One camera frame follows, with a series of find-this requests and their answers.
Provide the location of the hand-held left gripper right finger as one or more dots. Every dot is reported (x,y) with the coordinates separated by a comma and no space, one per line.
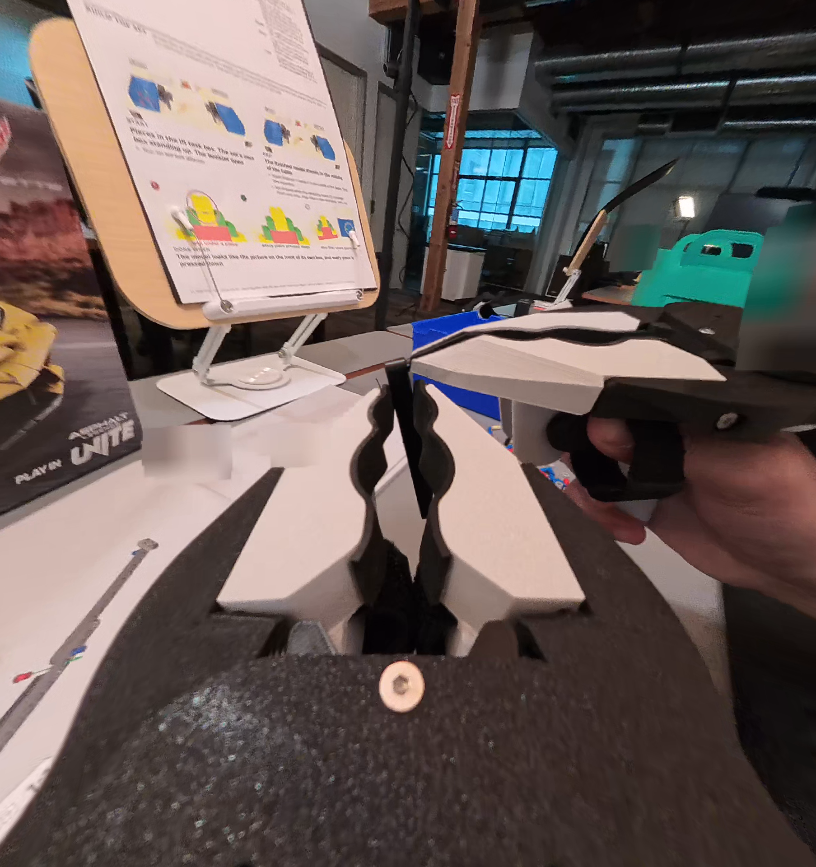
(509,535)

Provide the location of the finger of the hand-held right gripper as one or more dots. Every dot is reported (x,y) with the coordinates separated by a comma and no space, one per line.
(563,318)
(550,369)

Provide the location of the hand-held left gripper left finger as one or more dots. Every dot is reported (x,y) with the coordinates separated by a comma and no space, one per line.
(292,535)

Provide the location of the pile of colourful lego pins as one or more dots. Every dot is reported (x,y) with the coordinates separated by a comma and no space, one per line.
(555,476)

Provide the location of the black lego beam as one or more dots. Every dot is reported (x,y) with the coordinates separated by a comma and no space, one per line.
(408,440)

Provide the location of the lego set box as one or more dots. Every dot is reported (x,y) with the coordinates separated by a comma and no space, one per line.
(28,271)

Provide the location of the person's right hand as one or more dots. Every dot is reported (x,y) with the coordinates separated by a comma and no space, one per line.
(753,515)

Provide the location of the black curved bar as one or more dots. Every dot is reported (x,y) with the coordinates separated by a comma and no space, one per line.
(589,240)

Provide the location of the white cabinet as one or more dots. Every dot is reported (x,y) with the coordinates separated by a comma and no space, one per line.
(462,274)

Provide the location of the blue plastic bin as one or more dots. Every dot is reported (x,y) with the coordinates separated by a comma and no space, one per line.
(441,332)

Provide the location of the red fire extinguisher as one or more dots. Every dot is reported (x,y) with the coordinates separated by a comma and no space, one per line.
(453,220)

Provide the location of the studio lamp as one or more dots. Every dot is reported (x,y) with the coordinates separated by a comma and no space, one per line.
(684,206)

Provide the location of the large black screen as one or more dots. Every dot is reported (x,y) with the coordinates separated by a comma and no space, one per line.
(733,213)

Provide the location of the black light stand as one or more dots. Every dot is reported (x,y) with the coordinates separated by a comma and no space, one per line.
(397,169)

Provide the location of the open instruction booklet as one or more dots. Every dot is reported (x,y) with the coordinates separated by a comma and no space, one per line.
(42,582)

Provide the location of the bundle of grey ceiling pipes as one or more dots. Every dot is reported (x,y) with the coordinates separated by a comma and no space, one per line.
(651,64)

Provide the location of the document stand with wooden board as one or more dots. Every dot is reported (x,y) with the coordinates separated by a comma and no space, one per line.
(96,169)

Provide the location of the wooden support post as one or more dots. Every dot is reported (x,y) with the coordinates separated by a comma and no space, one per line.
(448,203)

